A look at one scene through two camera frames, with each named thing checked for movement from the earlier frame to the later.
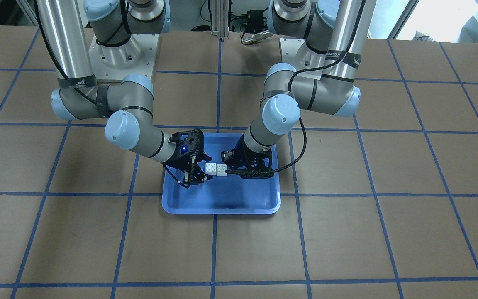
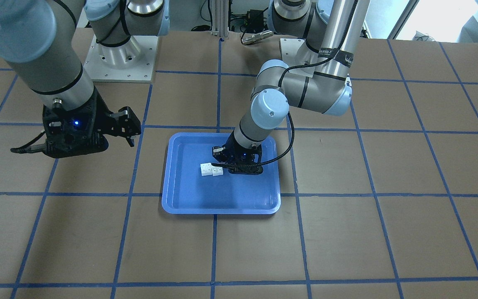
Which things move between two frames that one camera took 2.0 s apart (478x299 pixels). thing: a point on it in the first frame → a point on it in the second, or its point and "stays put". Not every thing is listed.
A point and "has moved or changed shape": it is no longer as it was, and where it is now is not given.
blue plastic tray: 233,194 stays put
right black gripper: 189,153 → 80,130
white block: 210,168 has moved or changed shape
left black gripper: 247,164 → 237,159
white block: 220,169 has moved or changed shape
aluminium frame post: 220,18 stays put
